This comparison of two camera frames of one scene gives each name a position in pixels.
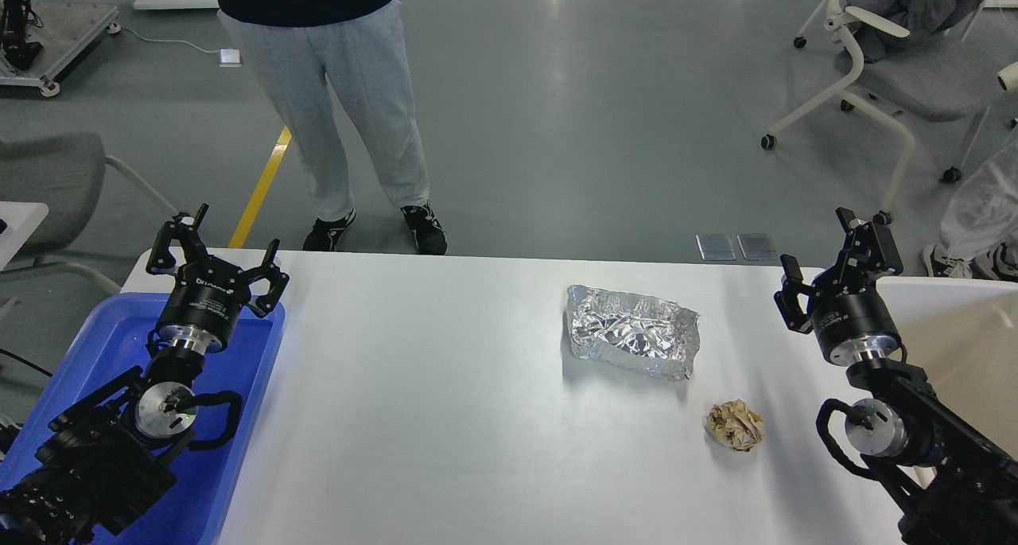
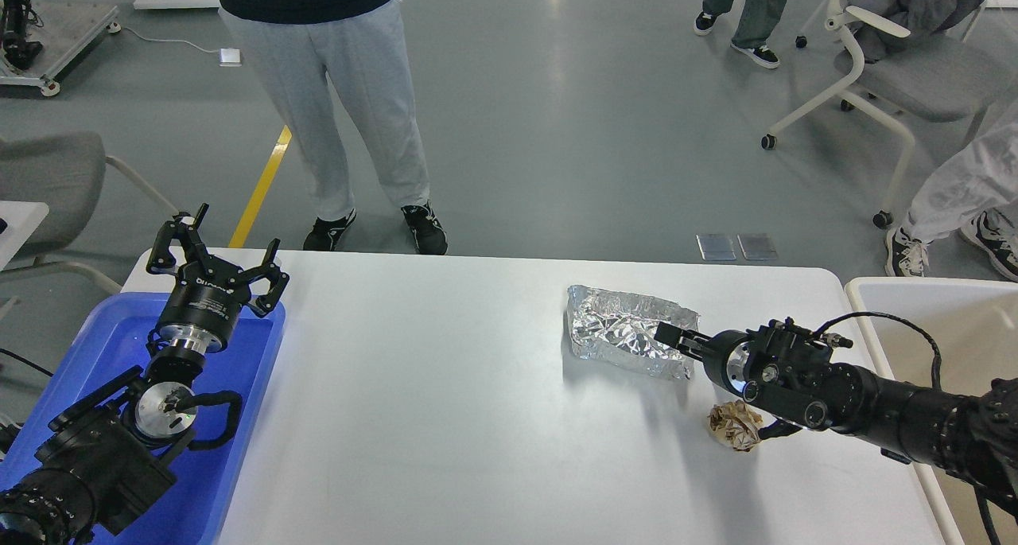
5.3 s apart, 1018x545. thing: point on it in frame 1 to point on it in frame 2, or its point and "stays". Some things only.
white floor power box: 230,57 stays
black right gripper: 852,321 to 729,361
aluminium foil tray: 639,331 stays
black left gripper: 208,293 stays
